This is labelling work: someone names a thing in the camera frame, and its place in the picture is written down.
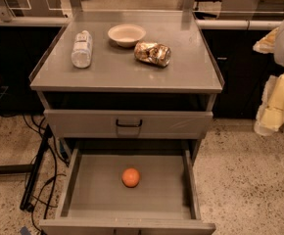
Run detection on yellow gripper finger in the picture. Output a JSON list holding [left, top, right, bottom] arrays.
[[254, 73, 284, 136], [253, 27, 278, 54]]

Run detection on orange fruit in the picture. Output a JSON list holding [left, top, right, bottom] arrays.
[[121, 168, 140, 188]]

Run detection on grey drawer cabinet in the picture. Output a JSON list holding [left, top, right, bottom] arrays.
[[31, 11, 223, 155]]

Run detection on open grey middle drawer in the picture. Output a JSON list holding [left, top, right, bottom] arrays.
[[40, 150, 215, 235]]

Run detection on closed grey top drawer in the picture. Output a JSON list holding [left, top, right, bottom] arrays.
[[44, 110, 213, 139]]

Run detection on shiny gold chip bag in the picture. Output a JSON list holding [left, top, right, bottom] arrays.
[[134, 41, 171, 68]]

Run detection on white paper bowl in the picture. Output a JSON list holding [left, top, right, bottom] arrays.
[[108, 24, 146, 48]]

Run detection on clear plastic water bottle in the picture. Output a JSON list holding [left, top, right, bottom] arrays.
[[71, 30, 93, 69]]

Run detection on black metal stand leg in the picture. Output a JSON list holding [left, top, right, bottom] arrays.
[[20, 126, 52, 211]]

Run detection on black drawer handle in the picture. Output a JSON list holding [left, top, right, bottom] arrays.
[[116, 119, 143, 128]]

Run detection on black floor cables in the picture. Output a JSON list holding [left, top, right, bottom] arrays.
[[21, 114, 70, 233]]

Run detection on white horizontal rail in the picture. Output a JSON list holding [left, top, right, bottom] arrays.
[[0, 15, 283, 31]]

